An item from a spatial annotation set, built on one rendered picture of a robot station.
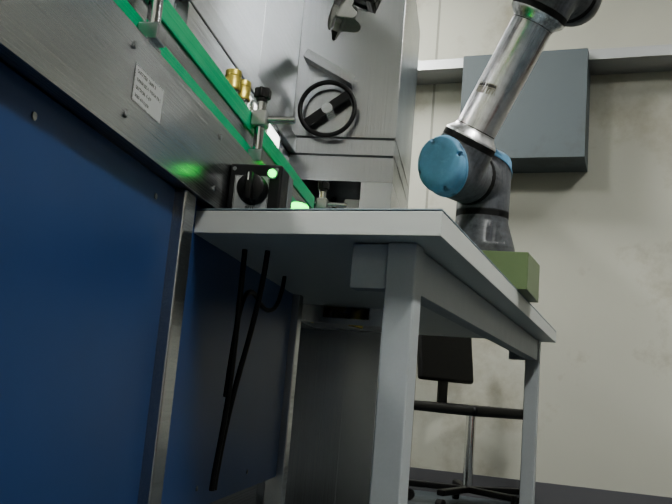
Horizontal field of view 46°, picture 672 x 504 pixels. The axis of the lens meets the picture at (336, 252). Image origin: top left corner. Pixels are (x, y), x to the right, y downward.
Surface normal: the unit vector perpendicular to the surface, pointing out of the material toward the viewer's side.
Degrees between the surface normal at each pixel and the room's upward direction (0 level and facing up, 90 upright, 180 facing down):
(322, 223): 90
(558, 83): 90
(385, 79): 90
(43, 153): 90
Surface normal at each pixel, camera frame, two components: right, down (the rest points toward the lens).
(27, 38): 0.98, 0.05
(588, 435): -0.34, -0.18
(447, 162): -0.66, -0.04
